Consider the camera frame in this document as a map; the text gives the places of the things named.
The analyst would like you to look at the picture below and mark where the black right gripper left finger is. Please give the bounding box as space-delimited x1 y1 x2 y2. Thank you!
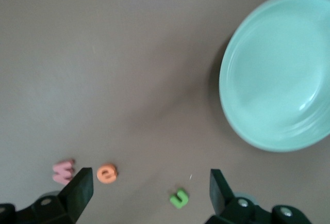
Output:
0 167 94 224

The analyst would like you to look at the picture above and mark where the green foam letter n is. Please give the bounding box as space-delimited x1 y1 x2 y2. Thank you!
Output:
169 187 190 209

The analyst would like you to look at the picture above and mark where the pink foam letter w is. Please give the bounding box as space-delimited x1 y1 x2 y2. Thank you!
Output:
52 158 76 185

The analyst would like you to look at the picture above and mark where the brown table cover sheet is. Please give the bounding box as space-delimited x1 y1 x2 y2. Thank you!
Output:
0 0 330 224

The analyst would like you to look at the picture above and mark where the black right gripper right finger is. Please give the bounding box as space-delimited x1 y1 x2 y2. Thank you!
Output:
205 168 312 224

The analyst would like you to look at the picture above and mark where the light green plate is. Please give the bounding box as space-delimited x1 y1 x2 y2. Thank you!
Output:
218 0 330 153

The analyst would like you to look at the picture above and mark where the orange foam letter e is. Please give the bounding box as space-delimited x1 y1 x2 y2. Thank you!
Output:
96 163 119 184

